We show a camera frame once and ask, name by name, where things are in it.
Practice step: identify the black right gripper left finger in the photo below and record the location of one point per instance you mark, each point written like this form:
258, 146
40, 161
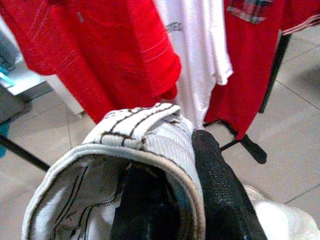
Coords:
150, 212

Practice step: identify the red shirt with striped trim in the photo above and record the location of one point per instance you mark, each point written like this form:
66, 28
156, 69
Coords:
250, 75

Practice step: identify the white glass-door cabinet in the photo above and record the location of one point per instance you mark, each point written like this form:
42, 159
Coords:
67, 97

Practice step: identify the teal rug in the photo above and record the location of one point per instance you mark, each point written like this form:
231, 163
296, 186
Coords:
3, 140

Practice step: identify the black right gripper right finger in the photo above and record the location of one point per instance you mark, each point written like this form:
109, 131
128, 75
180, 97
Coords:
220, 187

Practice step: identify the grey and white garment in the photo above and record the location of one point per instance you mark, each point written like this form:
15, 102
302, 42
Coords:
162, 142

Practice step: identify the black clothes rack frame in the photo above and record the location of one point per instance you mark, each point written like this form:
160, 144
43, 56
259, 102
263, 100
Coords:
252, 150

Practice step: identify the plain red shirt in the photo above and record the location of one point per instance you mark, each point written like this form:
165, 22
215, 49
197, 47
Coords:
100, 50

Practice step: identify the white T-shirt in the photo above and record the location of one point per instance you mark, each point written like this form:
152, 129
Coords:
197, 62

